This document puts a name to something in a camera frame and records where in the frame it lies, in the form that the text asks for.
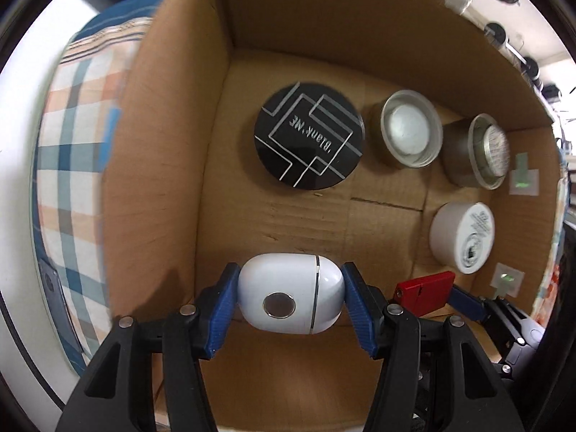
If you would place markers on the metal tin perforated top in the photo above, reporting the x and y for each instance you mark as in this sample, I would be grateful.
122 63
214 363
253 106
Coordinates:
459 153

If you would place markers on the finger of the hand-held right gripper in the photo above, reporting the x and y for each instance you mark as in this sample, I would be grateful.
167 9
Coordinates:
467 301

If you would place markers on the grey-blue phone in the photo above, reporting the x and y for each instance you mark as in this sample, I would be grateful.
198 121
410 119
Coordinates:
50 288

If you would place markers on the white round jar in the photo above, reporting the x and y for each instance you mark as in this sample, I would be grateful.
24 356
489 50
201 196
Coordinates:
450 234

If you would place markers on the white oval earbud case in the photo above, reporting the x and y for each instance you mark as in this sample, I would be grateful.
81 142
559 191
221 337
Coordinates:
288 279

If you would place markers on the cardboard box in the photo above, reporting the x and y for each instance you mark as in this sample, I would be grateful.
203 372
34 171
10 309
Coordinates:
315 54

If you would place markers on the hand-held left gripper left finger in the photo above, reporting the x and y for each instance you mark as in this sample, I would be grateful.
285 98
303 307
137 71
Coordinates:
220 317

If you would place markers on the checkered tablecloth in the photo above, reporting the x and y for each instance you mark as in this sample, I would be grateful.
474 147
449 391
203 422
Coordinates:
72 166

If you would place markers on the black round tin white lines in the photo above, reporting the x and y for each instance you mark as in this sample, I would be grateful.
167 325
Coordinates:
310 135

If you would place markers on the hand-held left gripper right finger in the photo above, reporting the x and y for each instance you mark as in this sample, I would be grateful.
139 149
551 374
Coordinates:
360 312

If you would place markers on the silver tin white lid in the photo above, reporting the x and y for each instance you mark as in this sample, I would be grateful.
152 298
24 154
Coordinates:
407 128

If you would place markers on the small red box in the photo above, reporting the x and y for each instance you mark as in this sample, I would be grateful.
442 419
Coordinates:
425 292

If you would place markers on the short barbell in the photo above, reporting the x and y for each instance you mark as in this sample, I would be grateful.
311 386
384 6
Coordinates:
496 33

